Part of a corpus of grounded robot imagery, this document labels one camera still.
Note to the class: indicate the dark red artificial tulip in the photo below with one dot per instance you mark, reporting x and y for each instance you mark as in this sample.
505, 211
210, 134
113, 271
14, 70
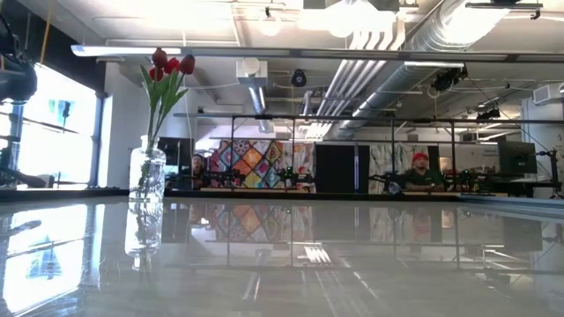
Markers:
159, 57
187, 64

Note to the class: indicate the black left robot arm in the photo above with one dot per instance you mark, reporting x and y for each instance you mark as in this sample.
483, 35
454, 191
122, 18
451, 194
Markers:
17, 79

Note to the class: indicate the black monitor on arm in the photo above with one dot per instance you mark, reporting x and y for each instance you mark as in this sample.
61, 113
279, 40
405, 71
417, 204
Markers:
517, 157

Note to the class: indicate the clear glass vase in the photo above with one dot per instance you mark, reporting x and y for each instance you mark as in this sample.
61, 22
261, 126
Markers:
147, 176

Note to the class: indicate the colourful patterned quilt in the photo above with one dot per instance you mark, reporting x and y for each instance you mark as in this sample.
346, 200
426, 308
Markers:
255, 158

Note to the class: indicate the black partition panel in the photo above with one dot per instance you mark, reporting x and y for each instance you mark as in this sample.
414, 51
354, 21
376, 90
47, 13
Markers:
341, 169

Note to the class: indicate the black ceiling speaker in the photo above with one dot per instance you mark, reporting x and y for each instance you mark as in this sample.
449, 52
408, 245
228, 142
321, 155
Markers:
299, 78

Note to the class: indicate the person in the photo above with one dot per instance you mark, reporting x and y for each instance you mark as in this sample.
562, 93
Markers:
199, 171
422, 176

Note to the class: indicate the white ceiling box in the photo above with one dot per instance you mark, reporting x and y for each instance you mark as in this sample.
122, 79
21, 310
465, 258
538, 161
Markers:
251, 75

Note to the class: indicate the white leaf-print curtain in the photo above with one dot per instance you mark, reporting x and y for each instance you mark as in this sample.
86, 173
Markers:
388, 158

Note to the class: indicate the white ceiling pipes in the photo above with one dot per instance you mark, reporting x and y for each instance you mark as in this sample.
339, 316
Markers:
352, 79

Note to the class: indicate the black desk monitor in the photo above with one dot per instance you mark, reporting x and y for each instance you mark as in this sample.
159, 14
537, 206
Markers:
176, 152

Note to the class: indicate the grey overhead light bar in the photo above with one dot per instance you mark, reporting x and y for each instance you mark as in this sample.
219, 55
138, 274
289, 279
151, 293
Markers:
308, 53

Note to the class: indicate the round ceiling lamp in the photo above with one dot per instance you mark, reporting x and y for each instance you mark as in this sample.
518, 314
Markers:
269, 24

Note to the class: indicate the black tripod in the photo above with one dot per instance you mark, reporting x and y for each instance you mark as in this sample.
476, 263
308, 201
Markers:
554, 176

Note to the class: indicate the black table frame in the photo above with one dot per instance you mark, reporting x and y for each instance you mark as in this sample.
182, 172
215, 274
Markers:
286, 195

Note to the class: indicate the black metal rack frame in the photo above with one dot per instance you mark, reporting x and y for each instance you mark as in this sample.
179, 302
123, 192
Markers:
352, 118

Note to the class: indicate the silver spiral air duct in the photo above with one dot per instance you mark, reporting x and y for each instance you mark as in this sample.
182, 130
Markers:
440, 31

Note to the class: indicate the black ceiling bracket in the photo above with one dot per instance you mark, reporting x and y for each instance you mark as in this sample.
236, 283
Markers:
502, 5

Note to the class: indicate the white wall vent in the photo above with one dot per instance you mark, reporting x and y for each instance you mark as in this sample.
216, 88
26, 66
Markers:
543, 94

